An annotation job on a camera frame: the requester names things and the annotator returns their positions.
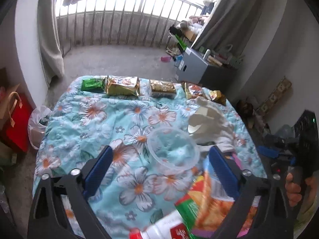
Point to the orange gold snack packet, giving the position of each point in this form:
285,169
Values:
193,91

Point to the grey storage cabinet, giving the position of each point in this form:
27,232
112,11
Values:
194,69

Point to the gold biscuit packet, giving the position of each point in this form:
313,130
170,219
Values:
162,89

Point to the red paper bag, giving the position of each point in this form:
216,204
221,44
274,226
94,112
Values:
14,131

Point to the balcony railing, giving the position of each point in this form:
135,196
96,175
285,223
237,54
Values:
121,22

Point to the white plastic bag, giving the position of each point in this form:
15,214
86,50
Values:
37,124

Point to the pink item on balcony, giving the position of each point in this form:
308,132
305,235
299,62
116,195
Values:
165,59

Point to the small yellow packet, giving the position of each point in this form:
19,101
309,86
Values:
218,97

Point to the person's right hand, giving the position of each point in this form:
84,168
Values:
293,192

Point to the white bottle red cap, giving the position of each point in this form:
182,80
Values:
169,227

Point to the beige left curtain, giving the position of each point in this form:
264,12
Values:
51,55

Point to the floral blue bedspread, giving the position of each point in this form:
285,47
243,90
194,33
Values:
133,194

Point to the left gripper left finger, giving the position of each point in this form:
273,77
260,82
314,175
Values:
48,218

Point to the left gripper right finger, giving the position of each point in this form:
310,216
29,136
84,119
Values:
273,219

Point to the orange snack bag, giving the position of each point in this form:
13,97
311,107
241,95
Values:
206,204

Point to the green snack packet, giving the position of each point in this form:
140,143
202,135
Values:
93,85

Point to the grey curtain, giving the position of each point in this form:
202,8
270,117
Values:
230,23

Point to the clear plastic lid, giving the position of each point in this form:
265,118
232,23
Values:
172,151

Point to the black tracker green light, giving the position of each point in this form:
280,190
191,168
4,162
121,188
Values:
307,148

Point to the white paper cup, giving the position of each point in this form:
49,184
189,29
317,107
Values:
200,121

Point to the gold snack bag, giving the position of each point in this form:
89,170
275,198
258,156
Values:
122,86

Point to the white cloth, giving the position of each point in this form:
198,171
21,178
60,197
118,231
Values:
221,132

